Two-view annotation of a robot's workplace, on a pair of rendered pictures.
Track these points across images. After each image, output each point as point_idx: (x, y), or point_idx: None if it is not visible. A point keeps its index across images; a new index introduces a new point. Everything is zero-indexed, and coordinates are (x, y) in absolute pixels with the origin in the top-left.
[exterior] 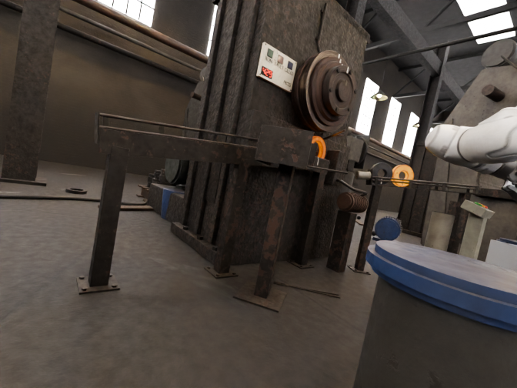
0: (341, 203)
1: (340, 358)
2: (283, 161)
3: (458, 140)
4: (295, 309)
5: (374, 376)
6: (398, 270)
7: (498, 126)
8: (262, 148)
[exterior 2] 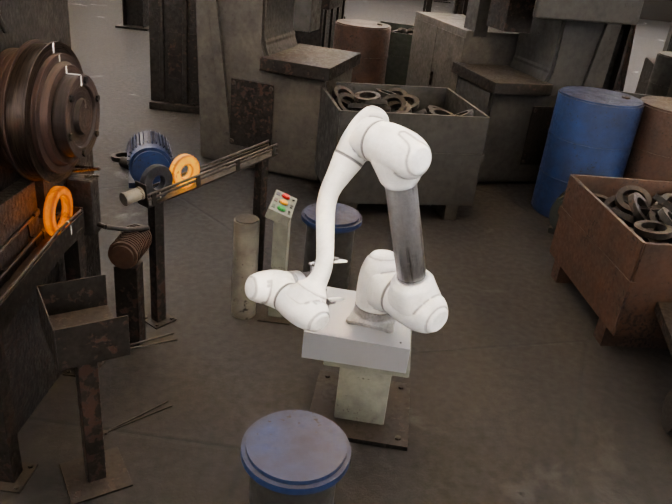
0: (117, 260)
1: (215, 493)
2: (99, 358)
3: (274, 301)
4: (142, 465)
5: None
6: (273, 486)
7: (302, 314)
8: (65, 355)
